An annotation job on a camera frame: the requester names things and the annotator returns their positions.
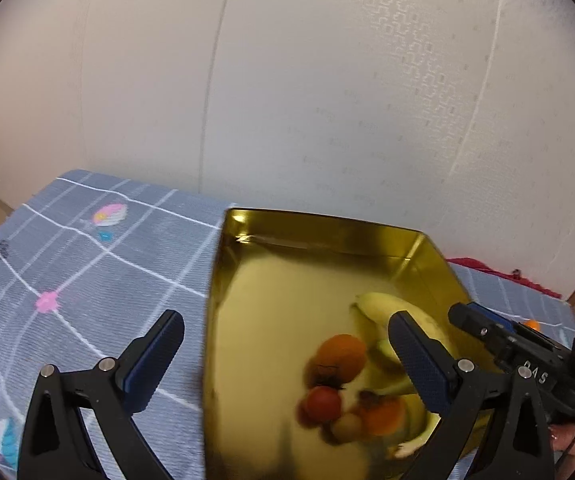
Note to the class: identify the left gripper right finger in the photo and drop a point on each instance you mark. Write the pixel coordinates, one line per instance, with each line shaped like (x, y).
(516, 441)

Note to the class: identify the large yellow banana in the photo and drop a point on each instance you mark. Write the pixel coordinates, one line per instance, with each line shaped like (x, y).
(379, 307)

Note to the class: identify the gold tin box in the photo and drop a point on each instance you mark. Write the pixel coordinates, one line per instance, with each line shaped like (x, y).
(283, 282)

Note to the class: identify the mandarin orange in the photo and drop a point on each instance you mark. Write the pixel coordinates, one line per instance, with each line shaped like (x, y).
(339, 359)
(533, 325)

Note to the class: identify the large red tomato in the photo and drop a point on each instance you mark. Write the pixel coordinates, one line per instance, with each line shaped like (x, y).
(322, 405)

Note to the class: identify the red blanket edge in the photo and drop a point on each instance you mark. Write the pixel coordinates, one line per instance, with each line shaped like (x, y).
(514, 276)

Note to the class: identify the brown round longan fruit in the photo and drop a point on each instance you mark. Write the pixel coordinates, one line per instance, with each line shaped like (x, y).
(347, 428)

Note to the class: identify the orange with green leaf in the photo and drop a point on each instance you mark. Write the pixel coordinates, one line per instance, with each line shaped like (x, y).
(381, 416)

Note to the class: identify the grey checked bed sheet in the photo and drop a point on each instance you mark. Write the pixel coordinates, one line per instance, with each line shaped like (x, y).
(88, 264)

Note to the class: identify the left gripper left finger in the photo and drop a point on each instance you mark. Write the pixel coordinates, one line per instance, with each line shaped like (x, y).
(55, 441)

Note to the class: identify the person right hand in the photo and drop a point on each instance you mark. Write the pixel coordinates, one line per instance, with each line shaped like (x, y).
(563, 438)

